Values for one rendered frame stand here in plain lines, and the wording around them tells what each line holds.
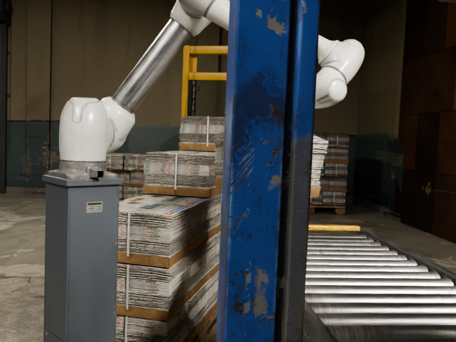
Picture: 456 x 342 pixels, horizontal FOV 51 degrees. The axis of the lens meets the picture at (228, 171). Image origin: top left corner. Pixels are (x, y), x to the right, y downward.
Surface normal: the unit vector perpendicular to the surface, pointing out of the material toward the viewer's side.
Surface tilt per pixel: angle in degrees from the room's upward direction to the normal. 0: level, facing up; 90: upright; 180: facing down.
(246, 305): 90
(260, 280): 90
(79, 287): 90
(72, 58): 90
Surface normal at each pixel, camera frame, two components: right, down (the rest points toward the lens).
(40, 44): 0.11, 0.07
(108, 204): 0.67, 0.07
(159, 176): -0.23, 0.06
